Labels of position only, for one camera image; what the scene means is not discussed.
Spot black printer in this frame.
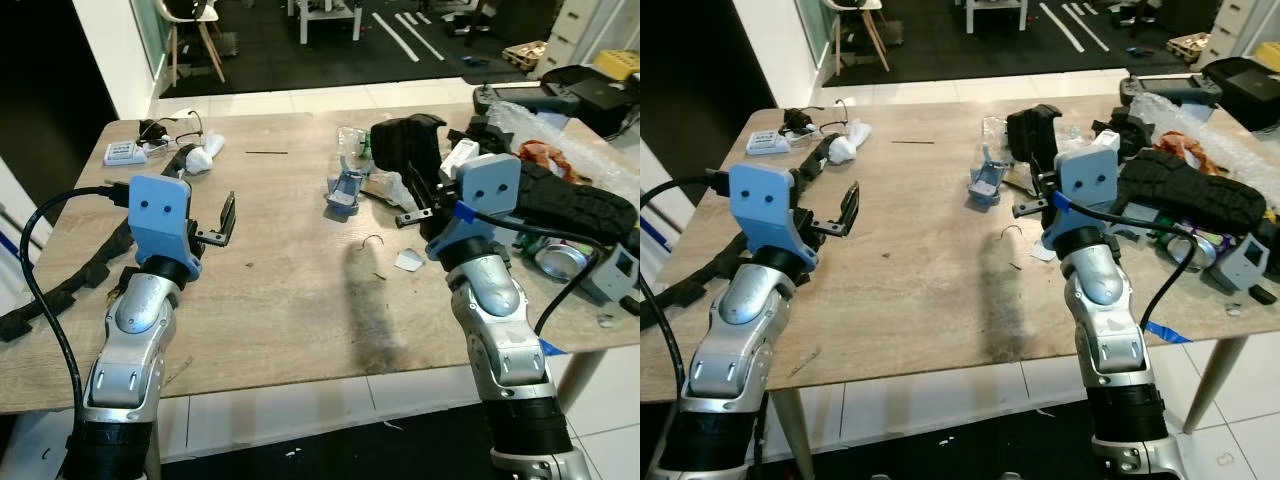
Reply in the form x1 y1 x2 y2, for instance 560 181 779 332
539 64 641 137
1199 56 1280 132

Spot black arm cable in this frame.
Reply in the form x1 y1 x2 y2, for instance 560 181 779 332
1058 193 1218 348
453 203 603 338
640 174 737 423
17 184 137 453

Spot clear plastic bottle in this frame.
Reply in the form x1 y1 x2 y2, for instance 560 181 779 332
979 114 1012 161
334 124 373 173

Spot wooden table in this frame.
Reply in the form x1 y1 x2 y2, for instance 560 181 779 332
0 105 641 416
640 95 1280 480

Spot white chair with wooden legs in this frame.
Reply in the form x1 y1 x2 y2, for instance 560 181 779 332
154 0 230 87
819 0 892 74

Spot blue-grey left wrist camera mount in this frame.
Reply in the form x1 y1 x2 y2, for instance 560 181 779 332
127 172 202 267
727 162 802 264

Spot clear safety glasses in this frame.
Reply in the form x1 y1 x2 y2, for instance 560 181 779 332
139 111 207 152
784 99 852 137

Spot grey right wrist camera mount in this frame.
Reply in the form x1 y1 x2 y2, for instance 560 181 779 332
424 152 524 264
1039 132 1120 252

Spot grey printed housing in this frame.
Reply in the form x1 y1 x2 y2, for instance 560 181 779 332
579 244 641 307
1209 231 1272 295

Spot white drawer cabinet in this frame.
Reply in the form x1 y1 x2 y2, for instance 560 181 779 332
544 0 622 72
1194 0 1267 70

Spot white side table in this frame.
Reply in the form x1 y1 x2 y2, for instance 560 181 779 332
287 0 364 47
964 0 1032 35

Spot black floor mat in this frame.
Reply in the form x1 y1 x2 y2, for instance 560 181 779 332
160 405 501 480
760 395 1101 480

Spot black high-top shoe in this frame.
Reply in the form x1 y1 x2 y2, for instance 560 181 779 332
1004 102 1064 178
369 112 449 203

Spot brown woven cord bundle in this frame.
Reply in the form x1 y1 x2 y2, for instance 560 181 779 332
1159 134 1237 177
516 139 582 187

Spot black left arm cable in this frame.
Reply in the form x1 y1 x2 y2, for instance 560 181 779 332
17 184 137 453
640 174 737 423

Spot grey printed bracket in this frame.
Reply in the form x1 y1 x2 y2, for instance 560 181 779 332
967 154 1010 198
324 167 367 217

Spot yellow crate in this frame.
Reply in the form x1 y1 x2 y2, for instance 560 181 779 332
594 49 641 82

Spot black shoe with lugged sole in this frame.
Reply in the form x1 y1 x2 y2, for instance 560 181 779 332
513 158 640 243
1113 147 1270 237

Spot silver drink can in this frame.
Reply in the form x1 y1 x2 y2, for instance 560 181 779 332
1164 227 1222 272
532 239 592 282

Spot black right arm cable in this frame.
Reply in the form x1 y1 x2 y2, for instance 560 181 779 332
1058 193 1218 348
453 203 603 338

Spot wooden pallet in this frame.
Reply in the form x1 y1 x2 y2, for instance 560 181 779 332
1164 31 1212 64
499 39 550 74

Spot black handheld controller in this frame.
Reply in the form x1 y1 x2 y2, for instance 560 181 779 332
1119 71 1227 107
471 81 582 114

